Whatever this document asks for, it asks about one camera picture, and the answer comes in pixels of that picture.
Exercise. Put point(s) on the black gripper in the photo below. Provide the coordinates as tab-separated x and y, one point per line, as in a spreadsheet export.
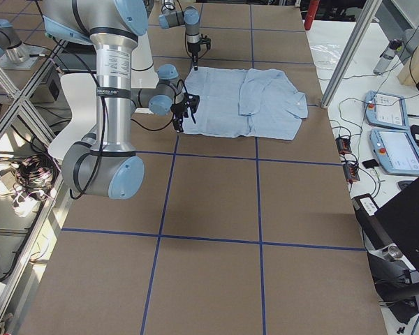
177	111
193	49

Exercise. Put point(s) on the light blue button shirt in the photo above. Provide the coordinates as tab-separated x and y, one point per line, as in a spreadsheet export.
250	103

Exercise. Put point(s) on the white plastic chair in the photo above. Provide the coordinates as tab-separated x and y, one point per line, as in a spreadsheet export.
80	92

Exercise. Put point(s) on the clear plastic bag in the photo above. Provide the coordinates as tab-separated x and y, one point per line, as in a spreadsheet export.
326	55

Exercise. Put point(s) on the red fire extinguisher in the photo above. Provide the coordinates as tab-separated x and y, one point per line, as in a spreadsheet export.
311	14

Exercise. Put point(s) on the brown table mat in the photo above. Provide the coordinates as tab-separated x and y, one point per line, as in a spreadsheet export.
225	236

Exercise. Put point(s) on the orange black electronics box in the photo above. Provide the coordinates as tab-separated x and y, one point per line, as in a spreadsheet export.
343	145
351	172

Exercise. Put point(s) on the upper blue teach pendant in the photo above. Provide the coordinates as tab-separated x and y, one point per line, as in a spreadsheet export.
386	110

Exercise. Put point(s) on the blue teach pendant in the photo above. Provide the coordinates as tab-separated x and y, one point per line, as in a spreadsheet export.
395	151
386	110

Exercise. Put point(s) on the clear water bottle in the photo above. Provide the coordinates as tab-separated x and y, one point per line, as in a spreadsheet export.
387	56

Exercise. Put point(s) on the lower blue teach pendant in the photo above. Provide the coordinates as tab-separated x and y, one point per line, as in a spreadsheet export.
395	151

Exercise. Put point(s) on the black power adapter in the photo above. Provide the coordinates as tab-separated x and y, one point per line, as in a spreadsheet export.
414	129

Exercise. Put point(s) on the black laptop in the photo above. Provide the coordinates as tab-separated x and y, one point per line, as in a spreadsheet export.
399	217

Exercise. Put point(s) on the wrist black camera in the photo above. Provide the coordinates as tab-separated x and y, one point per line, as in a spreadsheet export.
191	102
206	41

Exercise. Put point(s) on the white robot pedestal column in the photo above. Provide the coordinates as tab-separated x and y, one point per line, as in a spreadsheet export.
142	56

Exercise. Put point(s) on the aluminium frame post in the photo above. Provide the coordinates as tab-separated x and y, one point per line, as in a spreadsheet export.
368	12

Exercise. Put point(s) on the black camera stand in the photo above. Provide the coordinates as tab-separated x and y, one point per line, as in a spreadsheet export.
396	283

